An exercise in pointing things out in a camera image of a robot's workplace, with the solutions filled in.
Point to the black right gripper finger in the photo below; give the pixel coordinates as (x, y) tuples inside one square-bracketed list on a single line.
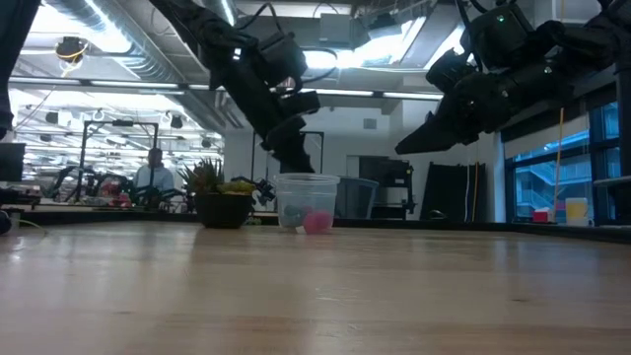
[(416, 147), (436, 129)]

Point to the red strawberry with green leaves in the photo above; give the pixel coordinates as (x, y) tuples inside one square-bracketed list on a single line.
[(318, 222)]

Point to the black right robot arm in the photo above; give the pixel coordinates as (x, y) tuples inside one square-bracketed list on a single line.
[(567, 44)]

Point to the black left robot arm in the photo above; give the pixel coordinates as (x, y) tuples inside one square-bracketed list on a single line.
[(197, 20)]

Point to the background black robot arm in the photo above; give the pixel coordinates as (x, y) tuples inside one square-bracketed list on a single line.
[(91, 187)]

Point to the clear plastic tupperware container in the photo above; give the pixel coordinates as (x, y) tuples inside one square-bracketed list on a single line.
[(315, 192)]

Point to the black monitor screen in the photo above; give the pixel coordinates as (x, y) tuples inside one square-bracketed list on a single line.
[(387, 172)]

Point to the black upright panel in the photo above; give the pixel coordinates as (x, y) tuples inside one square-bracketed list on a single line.
[(443, 192)]

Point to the potted succulent plant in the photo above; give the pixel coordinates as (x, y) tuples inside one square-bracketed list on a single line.
[(222, 212)]

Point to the red box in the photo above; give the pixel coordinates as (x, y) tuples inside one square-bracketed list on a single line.
[(541, 216)]

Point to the person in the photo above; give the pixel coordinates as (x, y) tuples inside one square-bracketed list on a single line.
[(154, 177)]

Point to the yellow container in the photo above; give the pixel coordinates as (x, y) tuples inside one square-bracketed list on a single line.
[(577, 209)]

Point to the black dark screen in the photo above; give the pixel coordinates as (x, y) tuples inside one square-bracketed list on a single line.
[(12, 163)]

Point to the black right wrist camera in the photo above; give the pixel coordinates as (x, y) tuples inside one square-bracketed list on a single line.
[(448, 71)]

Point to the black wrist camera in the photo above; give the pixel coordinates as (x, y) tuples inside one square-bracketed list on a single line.
[(448, 71), (281, 59)]

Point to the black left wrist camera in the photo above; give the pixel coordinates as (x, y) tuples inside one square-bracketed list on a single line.
[(281, 59)]

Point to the thin black frame stand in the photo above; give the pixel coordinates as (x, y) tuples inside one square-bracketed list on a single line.
[(120, 123)]

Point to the black overhead camera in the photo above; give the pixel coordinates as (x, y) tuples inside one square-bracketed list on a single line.
[(71, 49)]

